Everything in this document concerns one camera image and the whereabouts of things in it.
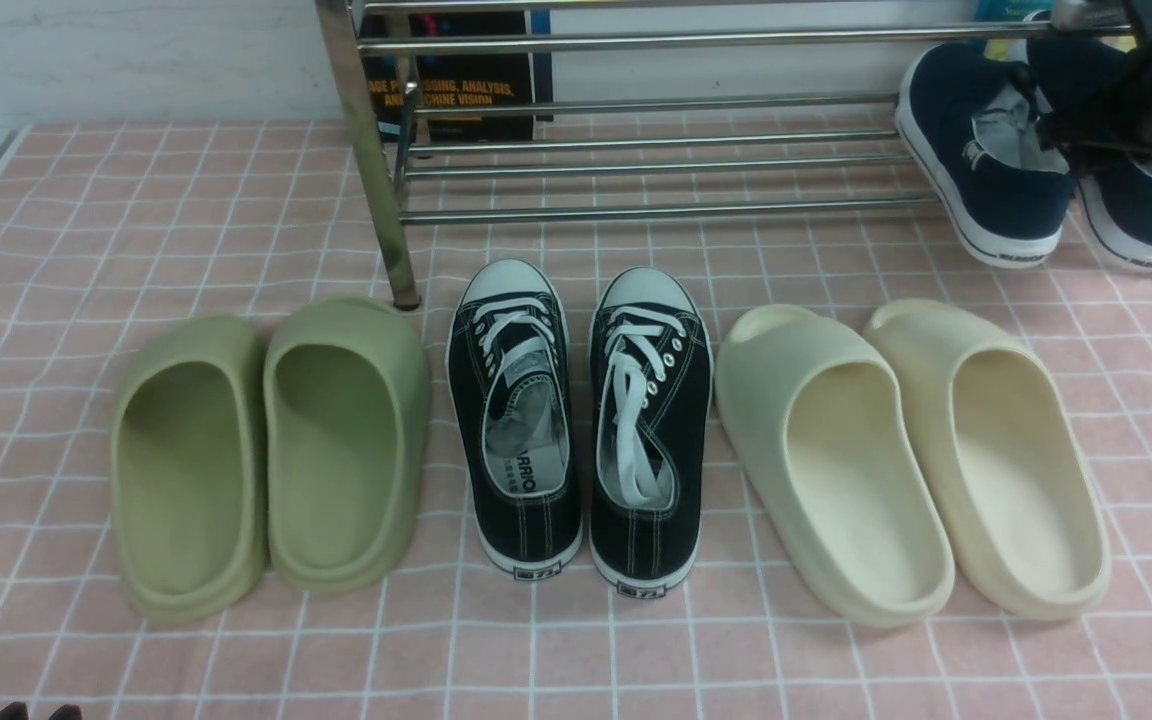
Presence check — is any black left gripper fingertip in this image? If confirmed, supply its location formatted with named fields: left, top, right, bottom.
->
left=47, top=705, right=83, bottom=720
left=0, top=703, right=29, bottom=720

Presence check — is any navy slip-on shoe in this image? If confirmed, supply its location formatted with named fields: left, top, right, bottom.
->
left=1010, top=38, right=1152, bottom=270
left=895, top=41, right=1075, bottom=270

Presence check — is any steel shoe rack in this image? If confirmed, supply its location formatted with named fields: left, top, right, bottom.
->
left=314, top=0, right=1152, bottom=311

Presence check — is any left green foam slipper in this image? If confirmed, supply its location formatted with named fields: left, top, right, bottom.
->
left=109, top=314, right=268, bottom=626

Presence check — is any green foam slipper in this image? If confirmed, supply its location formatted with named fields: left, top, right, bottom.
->
left=109, top=314, right=268, bottom=626
left=262, top=296, right=433, bottom=593

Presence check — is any right green foam slipper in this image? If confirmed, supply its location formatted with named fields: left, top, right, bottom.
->
left=262, top=296, right=433, bottom=593

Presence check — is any right cream foam slipper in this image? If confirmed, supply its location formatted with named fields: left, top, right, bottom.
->
left=863, top=300, right=1112, bottom=621

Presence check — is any cream foam slipper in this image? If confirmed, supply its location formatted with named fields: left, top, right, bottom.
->
left=863, top=300, right=1112, bottom=621
left=717, top=304, right=955, bottom=628

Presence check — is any left cream foam slipper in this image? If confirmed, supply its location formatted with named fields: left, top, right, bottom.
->
left=717, top=304, right=955, bottom=628

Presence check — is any pink checkered tablecloth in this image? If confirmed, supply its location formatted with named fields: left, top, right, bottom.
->
left=0, top=120, right=1152, bottom=719

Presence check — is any left black canvas sneaker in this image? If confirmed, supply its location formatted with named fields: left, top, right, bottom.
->
left=445, top=259, right=582, bottom=582

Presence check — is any black canvas sneaker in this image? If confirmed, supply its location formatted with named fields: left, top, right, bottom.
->
left=588, top=266, right=714, bottom=600
left=445, top=259, right=582, bottom=582

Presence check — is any right black canvas sneaker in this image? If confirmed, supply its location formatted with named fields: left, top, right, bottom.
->
left=588, top=266, right=714, bottom=600

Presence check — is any black image processing book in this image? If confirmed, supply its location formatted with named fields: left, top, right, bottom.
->
left=408, top=12, right=554, bottom=143

